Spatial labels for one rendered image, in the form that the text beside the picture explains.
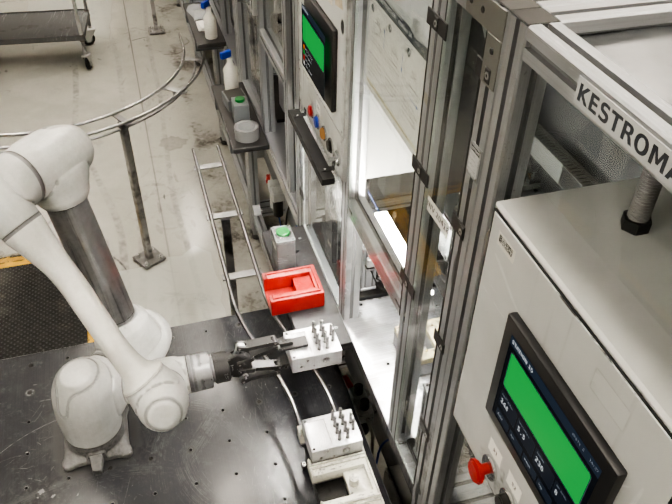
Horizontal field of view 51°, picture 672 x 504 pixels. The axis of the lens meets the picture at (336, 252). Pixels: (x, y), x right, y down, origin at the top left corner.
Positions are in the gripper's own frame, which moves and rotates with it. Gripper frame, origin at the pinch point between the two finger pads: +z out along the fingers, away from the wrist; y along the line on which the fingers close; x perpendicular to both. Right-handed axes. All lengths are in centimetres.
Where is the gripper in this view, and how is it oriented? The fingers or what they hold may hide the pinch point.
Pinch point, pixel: (294, 350)
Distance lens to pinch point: 177.0
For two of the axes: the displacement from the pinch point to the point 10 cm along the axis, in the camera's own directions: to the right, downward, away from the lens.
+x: -2.8, -6.3, 7.3
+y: 0.0, -7.6, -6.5
